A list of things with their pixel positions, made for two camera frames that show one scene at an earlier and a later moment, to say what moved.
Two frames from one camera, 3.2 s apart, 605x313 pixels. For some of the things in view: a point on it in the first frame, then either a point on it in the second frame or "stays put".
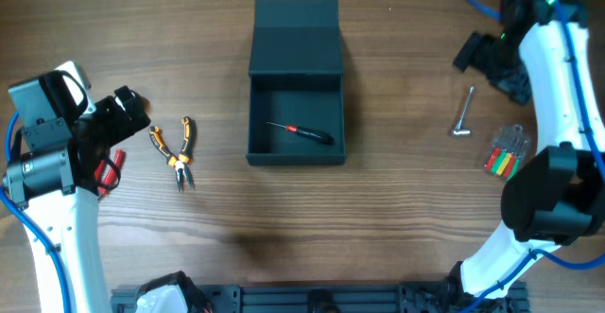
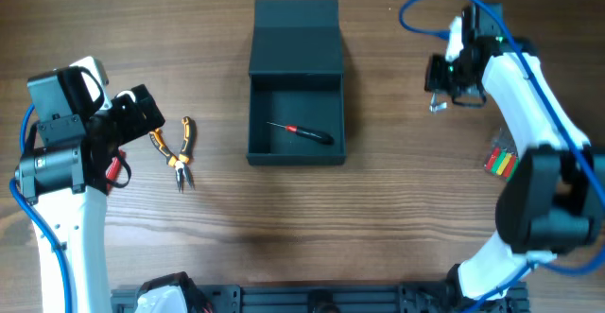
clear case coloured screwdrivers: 507,150 stays put
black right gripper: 485,56 -> 437,74
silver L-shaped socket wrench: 458,131 -> 435,105
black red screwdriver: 319,135 stays put
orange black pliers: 180,165 stays put
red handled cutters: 106,179 stays put
